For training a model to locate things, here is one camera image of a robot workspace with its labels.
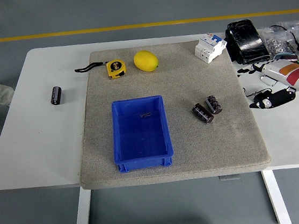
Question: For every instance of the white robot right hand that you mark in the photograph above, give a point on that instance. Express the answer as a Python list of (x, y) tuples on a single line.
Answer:
[(282, 71)]

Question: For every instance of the dark cylindrical battery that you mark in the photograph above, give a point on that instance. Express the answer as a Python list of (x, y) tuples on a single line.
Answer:
[(213, 104), (203, 113), (56, 95), (290, 58)]

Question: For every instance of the blue plastic box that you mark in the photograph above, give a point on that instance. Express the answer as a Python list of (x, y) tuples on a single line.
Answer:
[(141, 137)]

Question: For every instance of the clear bag of nuts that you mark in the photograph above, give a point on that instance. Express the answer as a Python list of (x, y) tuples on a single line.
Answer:
[(276, 42)]

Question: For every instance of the glossy black device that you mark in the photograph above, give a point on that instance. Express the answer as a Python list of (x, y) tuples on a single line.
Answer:
[(248, 41)]

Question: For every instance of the white circuit breaker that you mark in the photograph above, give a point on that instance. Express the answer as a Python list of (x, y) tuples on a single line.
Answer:
[(209, 48)]

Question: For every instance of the grey-brown felt mat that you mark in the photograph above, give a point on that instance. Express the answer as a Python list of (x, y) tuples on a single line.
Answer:
[(196, 144)]

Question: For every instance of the white table leg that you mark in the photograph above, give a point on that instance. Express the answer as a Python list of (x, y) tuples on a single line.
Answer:
[(276, 197), (83, 217)]

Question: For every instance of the yellow lemon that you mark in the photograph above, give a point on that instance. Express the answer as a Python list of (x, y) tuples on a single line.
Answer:
[(145, 60)]

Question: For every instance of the yellow tape measure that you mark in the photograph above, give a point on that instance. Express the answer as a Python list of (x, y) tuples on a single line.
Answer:
[(116, 69)]

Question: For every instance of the grey under-table bracket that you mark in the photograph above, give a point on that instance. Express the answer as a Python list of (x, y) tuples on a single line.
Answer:
[(229, 177)]

